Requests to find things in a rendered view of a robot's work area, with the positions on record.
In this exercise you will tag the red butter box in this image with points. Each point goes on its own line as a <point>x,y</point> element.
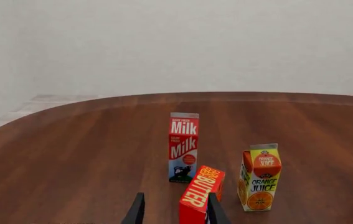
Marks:
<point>201,189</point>

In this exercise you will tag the orange juice carton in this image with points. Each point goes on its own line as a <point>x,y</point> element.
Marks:
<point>259,179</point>

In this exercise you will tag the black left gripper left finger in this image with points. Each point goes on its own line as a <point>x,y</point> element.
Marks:
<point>136,211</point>

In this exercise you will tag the red milk carton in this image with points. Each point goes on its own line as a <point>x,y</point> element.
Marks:
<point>183,149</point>

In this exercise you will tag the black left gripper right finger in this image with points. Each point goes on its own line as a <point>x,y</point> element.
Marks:
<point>216,211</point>

